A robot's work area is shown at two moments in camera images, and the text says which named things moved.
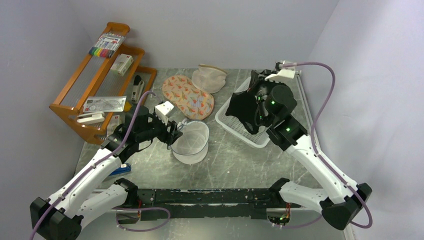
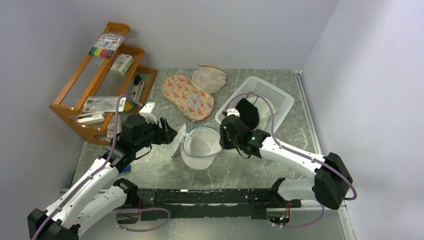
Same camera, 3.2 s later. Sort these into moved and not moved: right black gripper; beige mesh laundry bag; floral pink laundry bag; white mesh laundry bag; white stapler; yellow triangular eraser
Moved: right black gripper; white mesh laundry bag
Not moved: white stapler; beige mesh laundry bag; yellow triangular eraser; floral pink laundry bag
